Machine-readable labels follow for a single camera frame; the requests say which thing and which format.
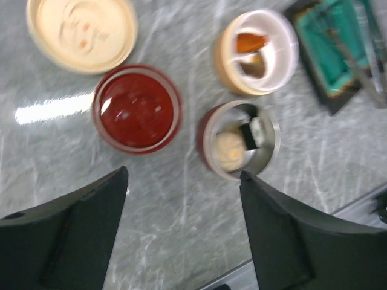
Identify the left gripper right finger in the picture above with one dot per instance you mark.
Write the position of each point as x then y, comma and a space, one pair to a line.
295, 246

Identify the cream round lid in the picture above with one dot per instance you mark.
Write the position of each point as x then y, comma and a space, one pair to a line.
83, 36

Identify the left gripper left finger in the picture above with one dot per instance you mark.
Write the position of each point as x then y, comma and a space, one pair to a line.
65, 243

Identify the sushi roll piece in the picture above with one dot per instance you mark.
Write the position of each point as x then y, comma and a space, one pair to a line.
253, 134

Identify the black teal square tray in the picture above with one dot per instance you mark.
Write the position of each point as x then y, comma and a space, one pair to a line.
357, 27

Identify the red round lid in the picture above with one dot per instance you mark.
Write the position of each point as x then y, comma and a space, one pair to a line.
137, 109

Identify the red steel bowl container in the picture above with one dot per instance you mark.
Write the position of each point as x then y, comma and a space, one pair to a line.
228, 117

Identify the beige round bun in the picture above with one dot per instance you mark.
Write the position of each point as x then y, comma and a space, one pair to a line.
230, 151

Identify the brown food piece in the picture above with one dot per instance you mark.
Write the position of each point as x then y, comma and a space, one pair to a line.
255, 66

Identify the cream white bowl container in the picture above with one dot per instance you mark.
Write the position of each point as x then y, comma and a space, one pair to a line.
281, 54

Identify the orange food piece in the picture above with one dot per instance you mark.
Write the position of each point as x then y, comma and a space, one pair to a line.
248, 43

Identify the aluminium mounting rail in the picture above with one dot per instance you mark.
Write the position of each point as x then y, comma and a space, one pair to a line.
364, 210

